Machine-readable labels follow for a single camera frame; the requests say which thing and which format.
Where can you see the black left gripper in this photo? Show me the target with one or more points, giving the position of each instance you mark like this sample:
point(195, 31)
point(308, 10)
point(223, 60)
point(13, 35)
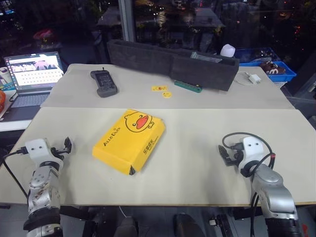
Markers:
point(57, 155)

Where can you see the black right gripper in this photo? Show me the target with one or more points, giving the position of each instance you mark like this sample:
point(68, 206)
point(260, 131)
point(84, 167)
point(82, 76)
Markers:
point(236, 155)

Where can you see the yellow duck cardboard box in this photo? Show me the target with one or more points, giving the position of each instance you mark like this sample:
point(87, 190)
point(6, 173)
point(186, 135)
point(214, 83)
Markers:
point(123, 145)

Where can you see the black handheld controller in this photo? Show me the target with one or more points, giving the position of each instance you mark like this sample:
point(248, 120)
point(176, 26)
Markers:
point(105, 82)

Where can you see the green plastic strip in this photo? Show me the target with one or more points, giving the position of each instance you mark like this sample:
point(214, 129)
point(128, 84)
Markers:
point(188, 86)

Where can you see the grey open laptop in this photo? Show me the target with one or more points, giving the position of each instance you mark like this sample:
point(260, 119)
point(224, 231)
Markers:
point(34, 74)

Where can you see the white power adapter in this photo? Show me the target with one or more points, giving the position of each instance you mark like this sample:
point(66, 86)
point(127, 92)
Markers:
point(254, 79)

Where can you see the yellow round tag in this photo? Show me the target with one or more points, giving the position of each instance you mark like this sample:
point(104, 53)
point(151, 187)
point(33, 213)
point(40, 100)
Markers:
point(167, 94)

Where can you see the white plastic basket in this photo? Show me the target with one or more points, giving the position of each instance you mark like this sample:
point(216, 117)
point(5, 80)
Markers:
point(281, 84)

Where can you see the white printed cup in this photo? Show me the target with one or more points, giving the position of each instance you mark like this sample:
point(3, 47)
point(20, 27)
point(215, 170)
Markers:
point(5, 76)

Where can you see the yellow rectangular tag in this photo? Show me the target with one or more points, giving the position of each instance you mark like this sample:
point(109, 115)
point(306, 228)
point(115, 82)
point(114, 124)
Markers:
point(159, 88)

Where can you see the clear plastic package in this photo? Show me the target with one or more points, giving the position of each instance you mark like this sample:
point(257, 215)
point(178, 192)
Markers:
point(206, 57)

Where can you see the dark rounded shape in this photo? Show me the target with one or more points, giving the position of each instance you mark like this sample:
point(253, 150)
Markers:
point(129, 227)

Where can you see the blue plastic bin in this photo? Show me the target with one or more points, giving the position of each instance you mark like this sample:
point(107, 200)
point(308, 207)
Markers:
point(287, 74)

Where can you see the white rounded lamp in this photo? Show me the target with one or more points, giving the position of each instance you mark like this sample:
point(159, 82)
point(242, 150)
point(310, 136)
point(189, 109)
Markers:
point(227, 50)

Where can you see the pink object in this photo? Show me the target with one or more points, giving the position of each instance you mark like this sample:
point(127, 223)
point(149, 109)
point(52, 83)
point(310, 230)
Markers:
point(44, 34)

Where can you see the long dark grey foam box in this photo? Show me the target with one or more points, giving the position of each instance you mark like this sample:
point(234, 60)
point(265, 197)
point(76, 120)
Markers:
point(158, 59)

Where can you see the grey aluminium pillar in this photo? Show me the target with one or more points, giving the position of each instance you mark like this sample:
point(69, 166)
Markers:
point(126, 19)

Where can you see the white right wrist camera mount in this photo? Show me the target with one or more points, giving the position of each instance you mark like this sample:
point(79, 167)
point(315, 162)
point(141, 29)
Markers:
point(253, 150)

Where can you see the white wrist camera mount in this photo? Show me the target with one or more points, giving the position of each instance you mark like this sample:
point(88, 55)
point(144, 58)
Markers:
point(37, 148)
point(253, 150)

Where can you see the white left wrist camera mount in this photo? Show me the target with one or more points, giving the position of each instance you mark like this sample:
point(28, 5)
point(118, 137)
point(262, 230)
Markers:
point(37, 148)

